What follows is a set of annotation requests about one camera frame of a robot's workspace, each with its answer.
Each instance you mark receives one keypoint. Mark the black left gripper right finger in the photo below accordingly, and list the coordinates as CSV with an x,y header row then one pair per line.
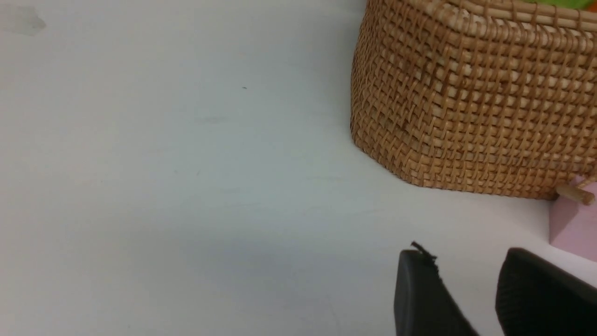
x,y
536,298

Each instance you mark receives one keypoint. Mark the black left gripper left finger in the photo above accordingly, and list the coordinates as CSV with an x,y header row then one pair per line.
x,y
423,306

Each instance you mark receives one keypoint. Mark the pink foam cube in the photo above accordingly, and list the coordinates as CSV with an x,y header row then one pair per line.
x,y
573,227

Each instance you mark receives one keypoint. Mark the woven rattan basket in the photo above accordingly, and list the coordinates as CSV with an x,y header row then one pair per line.
x,y
481,96

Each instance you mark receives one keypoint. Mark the green fabric basket liner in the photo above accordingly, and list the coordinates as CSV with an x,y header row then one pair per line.
x,y
571,4

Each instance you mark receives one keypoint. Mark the orange tomato toy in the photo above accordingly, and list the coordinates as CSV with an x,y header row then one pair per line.
x,y
591,7

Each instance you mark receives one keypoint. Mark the wooden basket toggle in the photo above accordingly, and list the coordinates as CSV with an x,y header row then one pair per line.
x,y
576,194

